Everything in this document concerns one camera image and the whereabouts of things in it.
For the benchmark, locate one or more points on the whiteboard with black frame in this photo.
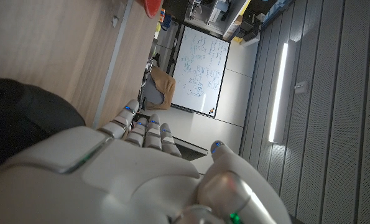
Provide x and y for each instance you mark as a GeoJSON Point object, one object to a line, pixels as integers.
{"type": "Point", "coordinates": [200, 68]}

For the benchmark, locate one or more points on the brown chair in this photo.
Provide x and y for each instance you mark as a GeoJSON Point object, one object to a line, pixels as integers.
{"type": "Point", "coordinates": [166, 85]}

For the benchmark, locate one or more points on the grey office chair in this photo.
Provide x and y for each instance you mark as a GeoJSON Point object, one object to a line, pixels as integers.
{"type": "Point", "coordinates": [153, 91]}

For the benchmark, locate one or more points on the black rubber air blower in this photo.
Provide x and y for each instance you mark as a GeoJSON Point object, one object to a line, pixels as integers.
{"type": "Point", "coordinates": [23, 118]}

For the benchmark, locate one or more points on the long ceiling lamp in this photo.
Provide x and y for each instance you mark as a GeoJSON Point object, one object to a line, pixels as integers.
{"type": "Point", "coordinates": [278, 93]}

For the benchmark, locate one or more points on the red bowl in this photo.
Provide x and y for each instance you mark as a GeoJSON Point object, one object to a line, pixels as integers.
{"type": "Point", "coordinates": [151, 6]}

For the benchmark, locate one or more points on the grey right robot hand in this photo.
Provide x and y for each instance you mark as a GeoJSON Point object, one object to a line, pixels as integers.
{"type": "Point", "coordinates": [125, 180]}

